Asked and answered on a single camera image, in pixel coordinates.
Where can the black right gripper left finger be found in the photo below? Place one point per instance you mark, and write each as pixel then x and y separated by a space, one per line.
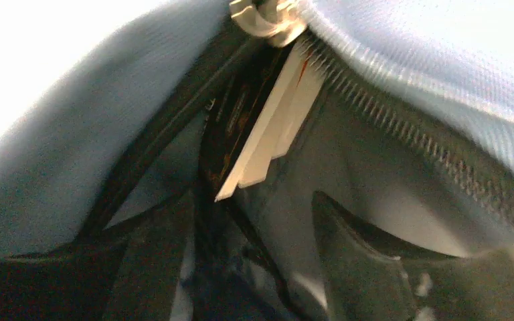
pixel 71 284

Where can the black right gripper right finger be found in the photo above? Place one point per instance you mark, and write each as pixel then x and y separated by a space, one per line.
pixel 371 274

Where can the yellow cover book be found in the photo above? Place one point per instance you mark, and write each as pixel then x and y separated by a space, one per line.
pixel 256 169

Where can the blue backpack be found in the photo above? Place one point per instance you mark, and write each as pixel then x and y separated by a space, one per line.
pixel 103 105

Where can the orange green cover book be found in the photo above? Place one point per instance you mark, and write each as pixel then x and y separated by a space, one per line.
pixel 308 85

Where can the dark cover book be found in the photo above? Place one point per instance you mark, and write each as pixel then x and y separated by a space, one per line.
pixel 238 119

